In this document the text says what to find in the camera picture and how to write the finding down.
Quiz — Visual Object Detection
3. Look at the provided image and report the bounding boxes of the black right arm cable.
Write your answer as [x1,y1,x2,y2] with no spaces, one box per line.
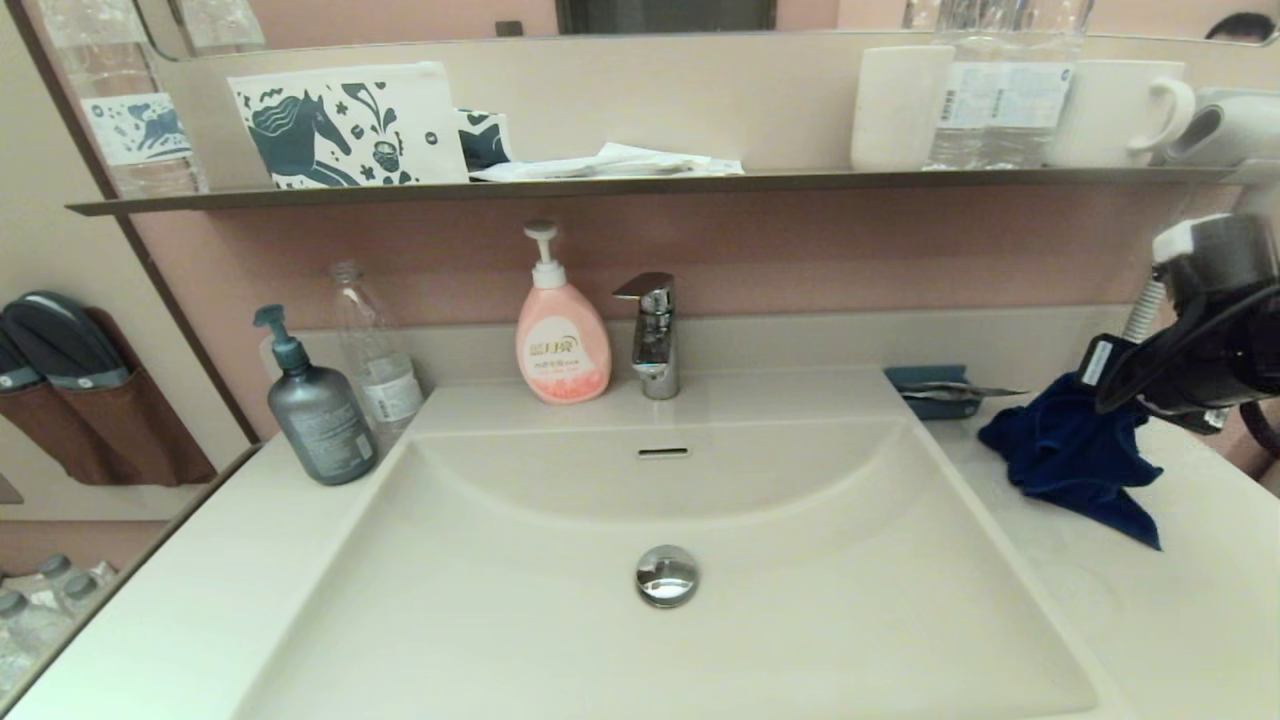
[1095,285,1280,461]

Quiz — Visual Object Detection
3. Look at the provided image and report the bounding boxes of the white coiled dryer cord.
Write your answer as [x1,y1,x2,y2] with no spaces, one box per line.
[1120,278,1171,346]

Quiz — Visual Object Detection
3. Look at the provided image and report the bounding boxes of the white hair dryer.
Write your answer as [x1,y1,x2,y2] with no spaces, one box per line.
[1167,87,1280,216]

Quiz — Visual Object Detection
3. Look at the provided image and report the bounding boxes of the clear labelled water bottle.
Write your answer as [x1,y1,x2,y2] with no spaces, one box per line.
[1004,0,1077,169]
[927,0,1005,171]

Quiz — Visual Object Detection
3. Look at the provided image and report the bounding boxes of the grey metal wall shelf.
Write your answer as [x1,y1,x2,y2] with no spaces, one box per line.
[65,167,1280,218]

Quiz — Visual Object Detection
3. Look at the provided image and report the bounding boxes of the white mug with handle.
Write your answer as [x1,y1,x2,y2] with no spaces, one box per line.
[1045,59,1197,169]

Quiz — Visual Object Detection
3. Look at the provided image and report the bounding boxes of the silver sachet packet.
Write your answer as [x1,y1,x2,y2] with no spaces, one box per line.
[900,381,1031,403]

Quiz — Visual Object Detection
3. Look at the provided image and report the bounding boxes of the white ceramic sink basin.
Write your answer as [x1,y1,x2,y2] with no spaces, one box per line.
[232,414,1098,720]

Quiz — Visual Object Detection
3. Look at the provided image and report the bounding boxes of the empty clear plastic bottle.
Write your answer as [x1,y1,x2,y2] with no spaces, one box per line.
[330,262,424,449]

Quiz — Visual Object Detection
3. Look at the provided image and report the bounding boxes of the grey slipper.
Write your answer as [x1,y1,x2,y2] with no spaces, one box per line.
[0,292,131,391]
[0,318,44,394]

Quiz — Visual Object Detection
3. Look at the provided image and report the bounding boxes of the white plastic wrapped packets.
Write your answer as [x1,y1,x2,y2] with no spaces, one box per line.
[468,143,745,183]

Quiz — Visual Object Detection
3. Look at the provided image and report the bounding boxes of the brown slipper bag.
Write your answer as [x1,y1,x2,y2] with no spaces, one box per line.
[53,308,217,488]
[0,380,114,487]

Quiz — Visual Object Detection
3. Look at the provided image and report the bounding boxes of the large white horse print pouch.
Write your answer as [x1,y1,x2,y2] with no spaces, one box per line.
[227,62,470,190]

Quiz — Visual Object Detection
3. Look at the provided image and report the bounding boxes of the blue soap tray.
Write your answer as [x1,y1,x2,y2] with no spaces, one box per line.
[884,364,983,420]

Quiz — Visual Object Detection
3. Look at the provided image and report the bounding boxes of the dark blue towel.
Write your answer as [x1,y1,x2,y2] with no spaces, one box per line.
[978,372,1165,552]

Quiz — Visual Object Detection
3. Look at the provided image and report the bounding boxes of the chrome faucet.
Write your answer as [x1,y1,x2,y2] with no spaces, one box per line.
[612,272,681,401]

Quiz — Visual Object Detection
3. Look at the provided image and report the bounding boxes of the white handleless cup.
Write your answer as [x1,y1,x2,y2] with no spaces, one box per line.
[850,45,955,172]

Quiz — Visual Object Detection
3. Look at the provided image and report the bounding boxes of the chrome sink drain stopper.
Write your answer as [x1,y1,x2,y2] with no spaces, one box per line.
[633,544,700,609]

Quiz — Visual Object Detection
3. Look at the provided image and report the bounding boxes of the clear capped water bottle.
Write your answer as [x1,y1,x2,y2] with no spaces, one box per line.
[0,590,71,701]
[62,572,113,626]
[38,555,79,611]

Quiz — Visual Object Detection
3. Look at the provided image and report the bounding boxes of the water bottle horse print label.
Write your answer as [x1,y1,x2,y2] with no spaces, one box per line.
[35,0,208,198]

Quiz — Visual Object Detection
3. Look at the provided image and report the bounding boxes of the wall mirror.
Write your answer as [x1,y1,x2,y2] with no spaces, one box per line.
[132,0,1280,48]

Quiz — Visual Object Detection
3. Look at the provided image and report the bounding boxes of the small dark print pouch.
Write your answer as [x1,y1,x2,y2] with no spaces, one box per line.
[456,110,513,173]

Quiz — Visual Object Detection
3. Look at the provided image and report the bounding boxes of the grey pump bottle teal pump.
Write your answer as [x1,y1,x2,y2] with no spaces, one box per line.
[253,305,379,487]

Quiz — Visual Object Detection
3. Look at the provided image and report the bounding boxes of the pink hand soap pump bottle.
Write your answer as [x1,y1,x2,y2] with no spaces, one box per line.
[515,222,612,405]

